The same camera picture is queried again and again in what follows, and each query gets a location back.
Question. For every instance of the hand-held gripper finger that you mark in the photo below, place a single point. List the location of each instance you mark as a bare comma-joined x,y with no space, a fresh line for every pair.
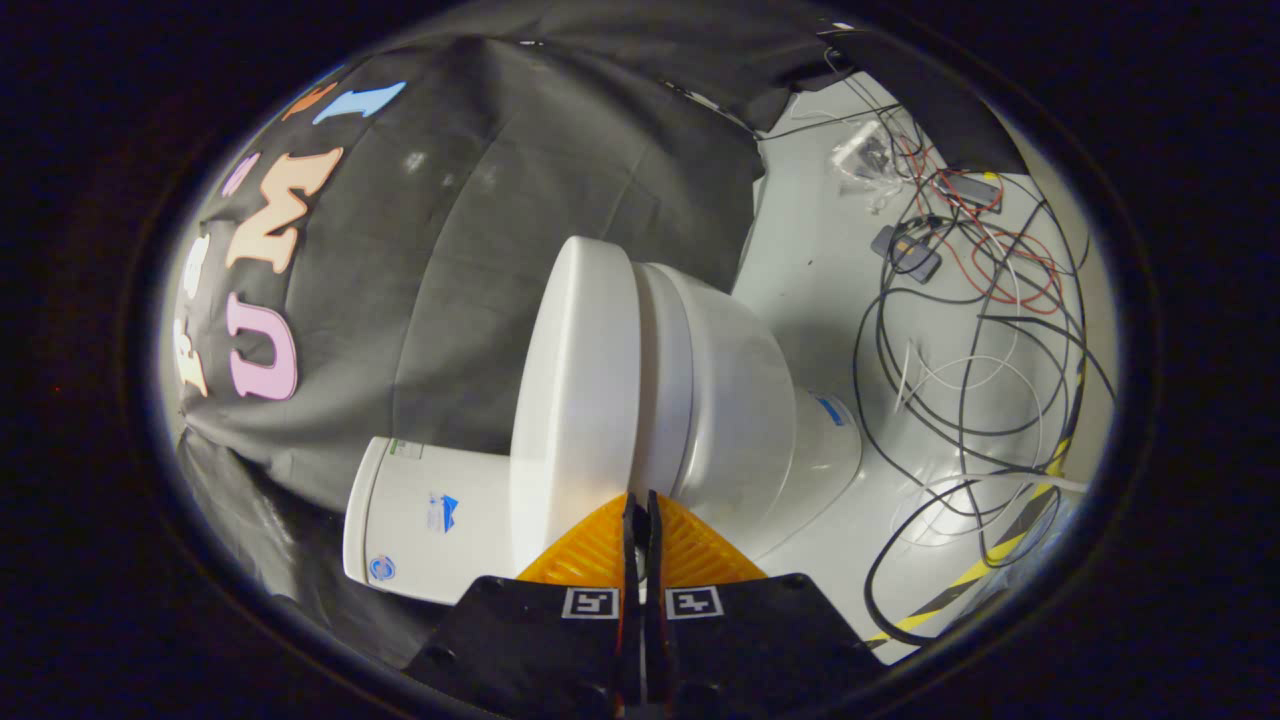
654,545
630,540

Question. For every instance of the white toilet lid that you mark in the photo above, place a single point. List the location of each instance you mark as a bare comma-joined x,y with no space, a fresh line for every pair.
575,400

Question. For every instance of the white toilet with tank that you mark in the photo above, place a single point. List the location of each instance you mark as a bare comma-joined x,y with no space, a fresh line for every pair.
730,400

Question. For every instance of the yellow black floor tape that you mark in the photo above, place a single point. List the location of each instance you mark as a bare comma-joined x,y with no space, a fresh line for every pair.
975,575

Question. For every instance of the black backdrop cloth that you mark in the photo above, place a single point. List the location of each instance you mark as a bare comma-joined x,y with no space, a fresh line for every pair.
480,250

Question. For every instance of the dark grey power adapter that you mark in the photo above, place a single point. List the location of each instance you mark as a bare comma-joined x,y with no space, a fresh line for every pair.
908,255

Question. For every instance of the clear plastic bag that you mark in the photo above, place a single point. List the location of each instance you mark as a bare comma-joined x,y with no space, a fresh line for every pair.
865,160

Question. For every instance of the small grey electronic module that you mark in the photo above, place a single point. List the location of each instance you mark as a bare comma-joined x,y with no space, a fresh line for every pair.
970,190

